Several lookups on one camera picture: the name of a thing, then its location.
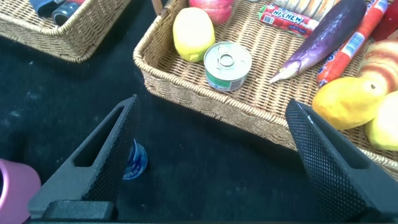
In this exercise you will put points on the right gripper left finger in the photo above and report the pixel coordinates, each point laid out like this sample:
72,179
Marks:
102,174

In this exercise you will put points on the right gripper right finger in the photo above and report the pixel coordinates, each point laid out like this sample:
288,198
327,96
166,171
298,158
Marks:
339,180

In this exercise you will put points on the blue gum bottle white lid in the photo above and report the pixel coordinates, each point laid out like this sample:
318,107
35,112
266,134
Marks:
136,161

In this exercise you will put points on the pink saucepan dark inside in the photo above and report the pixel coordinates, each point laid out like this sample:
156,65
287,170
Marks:
17,189

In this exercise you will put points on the tin can gold lid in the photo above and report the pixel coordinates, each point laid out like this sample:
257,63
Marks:
227,65

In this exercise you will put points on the orange yellow mango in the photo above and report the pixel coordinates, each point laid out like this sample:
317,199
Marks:
345,102

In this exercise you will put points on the striped brown bread bun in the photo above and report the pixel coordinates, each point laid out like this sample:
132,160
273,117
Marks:
381,65

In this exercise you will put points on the red wrapped sausage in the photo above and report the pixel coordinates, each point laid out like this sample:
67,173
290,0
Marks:
348,46

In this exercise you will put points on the purple eggplant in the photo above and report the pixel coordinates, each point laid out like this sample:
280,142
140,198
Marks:
329,34

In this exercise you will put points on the yellow green lemon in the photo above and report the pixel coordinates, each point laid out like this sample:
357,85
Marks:
192,34

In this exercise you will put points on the black cosmetic tube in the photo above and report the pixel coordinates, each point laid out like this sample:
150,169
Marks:
66,11

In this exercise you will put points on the red chewy candy pack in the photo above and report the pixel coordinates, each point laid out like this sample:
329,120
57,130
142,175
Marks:
289,20

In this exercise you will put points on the red apple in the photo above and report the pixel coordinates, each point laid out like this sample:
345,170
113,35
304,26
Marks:
214,9

